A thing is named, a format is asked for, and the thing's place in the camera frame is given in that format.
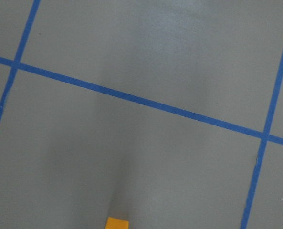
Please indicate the orange toy block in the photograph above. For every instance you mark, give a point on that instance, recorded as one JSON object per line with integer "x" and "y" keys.
{"x": 113, "y": 223}

